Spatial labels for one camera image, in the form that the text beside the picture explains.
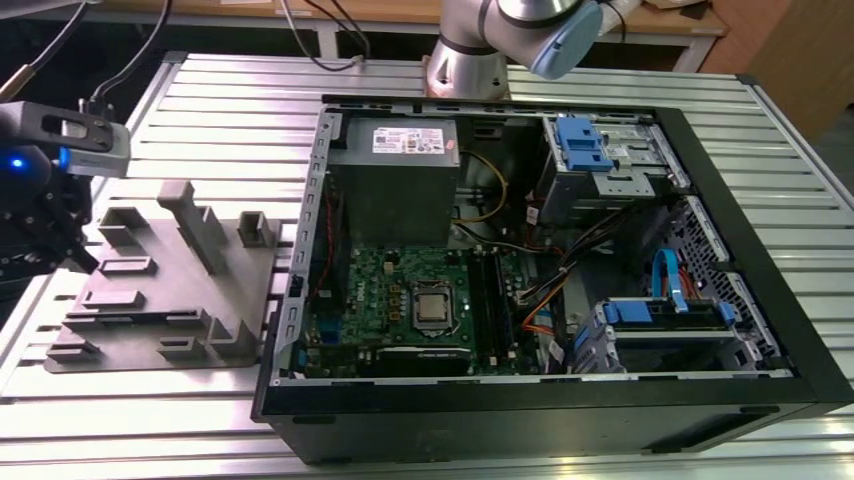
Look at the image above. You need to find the grey power supply unit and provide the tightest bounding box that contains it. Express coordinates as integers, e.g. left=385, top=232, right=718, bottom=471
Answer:
left=330, top=117, right=462, bottom=249

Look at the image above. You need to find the grey cable with metal tip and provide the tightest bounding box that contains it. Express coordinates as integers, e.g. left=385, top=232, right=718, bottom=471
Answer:
left=0, top=0, right=93, bottom=99

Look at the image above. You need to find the blue plastic disk carrier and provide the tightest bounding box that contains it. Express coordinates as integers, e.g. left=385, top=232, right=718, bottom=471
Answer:
left=556, top=115, right=613, bottom=171

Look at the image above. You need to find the orange wire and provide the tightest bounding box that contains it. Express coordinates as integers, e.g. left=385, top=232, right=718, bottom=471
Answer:
left=522, top=279, right=569, bottom=335

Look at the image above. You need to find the red wire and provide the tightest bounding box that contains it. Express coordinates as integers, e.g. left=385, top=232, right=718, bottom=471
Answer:
left=315, top=197, right=346, bottom=296

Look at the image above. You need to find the yellow wire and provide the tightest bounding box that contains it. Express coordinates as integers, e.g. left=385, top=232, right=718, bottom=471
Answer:
left=452, top=152, right=510, bottom=225

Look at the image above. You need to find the blue wire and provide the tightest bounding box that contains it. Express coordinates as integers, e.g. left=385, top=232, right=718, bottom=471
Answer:
left=657, top=248, right=694, bottom=315

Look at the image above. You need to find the metal disk bay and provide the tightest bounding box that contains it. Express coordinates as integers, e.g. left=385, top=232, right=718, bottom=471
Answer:
left=540, top=113, right=694, bottom=226
left=573, top=297, right=784, bottom=375

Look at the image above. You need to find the black RAM slot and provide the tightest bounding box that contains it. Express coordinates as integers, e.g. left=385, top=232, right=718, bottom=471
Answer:
left=466, top=248, right=488, bottom=364

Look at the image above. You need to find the brown wooden cabinet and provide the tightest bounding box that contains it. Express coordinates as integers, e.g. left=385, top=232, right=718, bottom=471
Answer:
left=700, top=0, right=854, bottom=146

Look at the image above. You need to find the grey parts rack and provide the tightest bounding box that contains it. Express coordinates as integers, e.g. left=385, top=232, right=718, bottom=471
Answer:
left=43, top=179, right=286, bottom=375

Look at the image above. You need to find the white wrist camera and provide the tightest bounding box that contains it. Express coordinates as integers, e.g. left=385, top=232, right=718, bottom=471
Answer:
left=19, top=101, right=134, bottom=179

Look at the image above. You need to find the CPU socket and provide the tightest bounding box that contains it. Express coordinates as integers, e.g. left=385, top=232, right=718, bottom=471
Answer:
left=408, top=278, right=464, bottom=337

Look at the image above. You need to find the green motherboard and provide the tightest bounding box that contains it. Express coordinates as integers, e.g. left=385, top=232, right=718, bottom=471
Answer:
left=299, top=244, right=546, bottom=379

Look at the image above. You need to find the hard disk in blue carrier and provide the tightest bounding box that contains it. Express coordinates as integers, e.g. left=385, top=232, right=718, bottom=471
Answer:
left=604, top=298, right=740, bottom=332

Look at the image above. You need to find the silver CPU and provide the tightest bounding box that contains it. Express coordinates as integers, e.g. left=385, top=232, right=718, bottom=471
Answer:
left=417, top=292, right=456, bottom=321

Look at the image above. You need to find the black wire bundle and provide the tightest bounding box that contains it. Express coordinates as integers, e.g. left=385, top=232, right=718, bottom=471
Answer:
left=517, top=199, right=669, bottom=306

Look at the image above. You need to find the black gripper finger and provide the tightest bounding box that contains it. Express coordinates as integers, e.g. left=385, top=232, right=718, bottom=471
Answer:
left=43, top=177, right=101, bottom=275
left=0, top=219, right=73, bottom=284

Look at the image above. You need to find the black graphics card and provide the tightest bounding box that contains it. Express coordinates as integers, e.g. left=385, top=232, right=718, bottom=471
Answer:
left=373, top=344, right=473, bottom=379

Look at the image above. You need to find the black PC case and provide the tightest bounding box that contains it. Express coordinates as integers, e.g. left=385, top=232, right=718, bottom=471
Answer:
left=250, top=92, right=854, bottom=466

